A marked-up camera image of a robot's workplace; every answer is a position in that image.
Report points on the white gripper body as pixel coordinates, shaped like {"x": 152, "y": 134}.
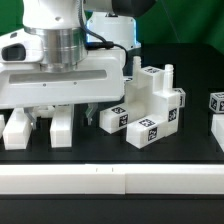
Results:
{"x": 53, "y": 67}

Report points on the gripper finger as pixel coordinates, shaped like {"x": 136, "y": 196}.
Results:
{"x": 92, "y": 108}
{"x": 29, "y": 112}

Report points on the white chair back frame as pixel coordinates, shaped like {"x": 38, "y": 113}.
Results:
{"x": 17, "y": 130}

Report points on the white chair seat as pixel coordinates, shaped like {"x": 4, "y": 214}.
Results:
{"x": 150, "y": 92}

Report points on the white tagged cube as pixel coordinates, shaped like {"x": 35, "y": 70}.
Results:
{"x": 182, "y": 96}
{"x": 216, "y": 102}

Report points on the white block left edge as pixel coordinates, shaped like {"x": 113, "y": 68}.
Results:
{"x": 2, "y": 125}

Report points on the white block edge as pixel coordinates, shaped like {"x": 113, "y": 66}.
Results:
{"x": 217, "y": 128}
{"x": 2, "y": 125}

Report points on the white block right edge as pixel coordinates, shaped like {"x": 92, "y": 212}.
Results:
{"x": 217, "y": 128}

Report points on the white front rail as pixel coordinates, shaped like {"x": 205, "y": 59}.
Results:
{"x": 112, "y": 179}

